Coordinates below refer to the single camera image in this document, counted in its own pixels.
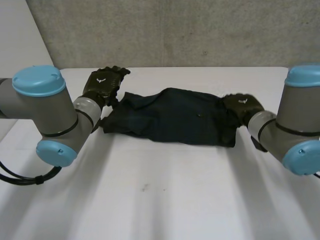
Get black cable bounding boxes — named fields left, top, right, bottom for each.
left=0, top=162, right=63, bottom=186

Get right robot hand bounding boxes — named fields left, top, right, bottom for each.
left=221, top=93, right=265, bottom=126

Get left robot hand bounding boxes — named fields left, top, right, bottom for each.
left=83, top=65, right=131, bottom=109

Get dark blue shorts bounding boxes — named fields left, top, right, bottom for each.
left=101, top=87, right=241, bottom=149

